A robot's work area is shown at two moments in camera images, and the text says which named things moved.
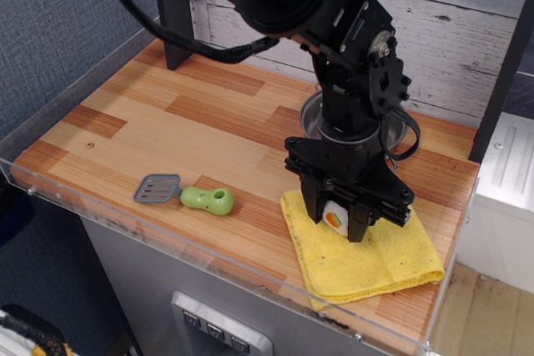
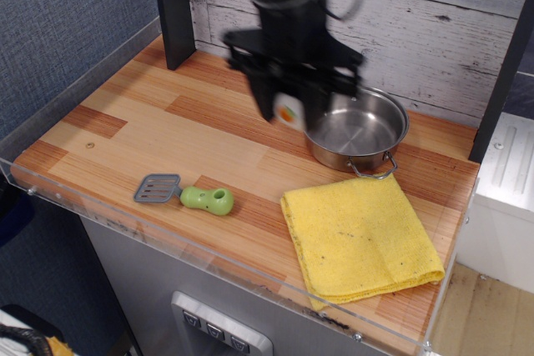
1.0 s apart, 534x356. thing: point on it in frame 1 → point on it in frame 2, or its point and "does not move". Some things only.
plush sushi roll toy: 335,215 → 289,109
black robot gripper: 349,165 → 292,35
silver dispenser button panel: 200,328 does not move
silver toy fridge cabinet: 174,305 does not move
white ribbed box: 498,243 does not move
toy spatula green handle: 159,188 does not move
